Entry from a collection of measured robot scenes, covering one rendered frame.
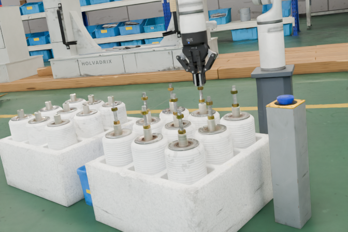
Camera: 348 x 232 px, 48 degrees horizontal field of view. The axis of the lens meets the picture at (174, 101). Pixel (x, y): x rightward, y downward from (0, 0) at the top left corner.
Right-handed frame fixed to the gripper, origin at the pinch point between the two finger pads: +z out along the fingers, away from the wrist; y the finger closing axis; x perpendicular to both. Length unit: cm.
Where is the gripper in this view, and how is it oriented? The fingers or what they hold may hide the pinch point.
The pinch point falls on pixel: (199, 79)
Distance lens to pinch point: 115.5
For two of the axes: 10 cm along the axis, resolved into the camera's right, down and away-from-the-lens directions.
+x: 4.9, -2.7, 8.3
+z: 1.3, 9.6, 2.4
